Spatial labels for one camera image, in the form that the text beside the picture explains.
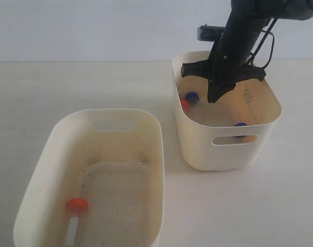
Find black cable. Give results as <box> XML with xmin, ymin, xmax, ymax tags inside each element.
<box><xmin>248</xmin><ymin>17</ymin><xmax>275</xmax><ymax>70</ymax></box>

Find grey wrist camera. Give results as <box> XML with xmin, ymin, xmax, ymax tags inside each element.
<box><xmin>197</xmin><ymin>24</ymin><xmax>225</xmax><ymax>42</ymax></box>

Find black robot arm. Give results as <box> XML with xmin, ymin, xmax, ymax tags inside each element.
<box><xmin>181</xmin><ymin>1</ymin><xmax>313</xmax><ymax>103</ymax></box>

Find orange-capped clear tube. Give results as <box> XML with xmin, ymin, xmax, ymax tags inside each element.
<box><xmin>64</xmin><ymin>198</ymin><xmax>88</xmax><ymax>246</ymax></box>

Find cream plastic bin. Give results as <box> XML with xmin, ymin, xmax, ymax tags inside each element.
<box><xmin>13</xmin><ymin>109</ymin><xmax>164</xmax><ymax>246</ymax></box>
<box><xmin>172</xmin><ymin>54</ymin><xmax>282</xmax><ymax>171</ymax></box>

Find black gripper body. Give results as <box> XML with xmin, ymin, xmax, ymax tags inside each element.
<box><xmin>181</xmin><ymin>43</ymin><xmax>266</xmax><ymax>89</ymax></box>

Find blue-capped tube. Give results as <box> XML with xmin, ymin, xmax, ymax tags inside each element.
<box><xmin>234</xmin><ymin>122</ymin><xmax>248</xmax><ymax>139</ymax></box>
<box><xmin>185</xmin><ymin>92</ymin><xmax>199</xmax><ymax>107</ymax></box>

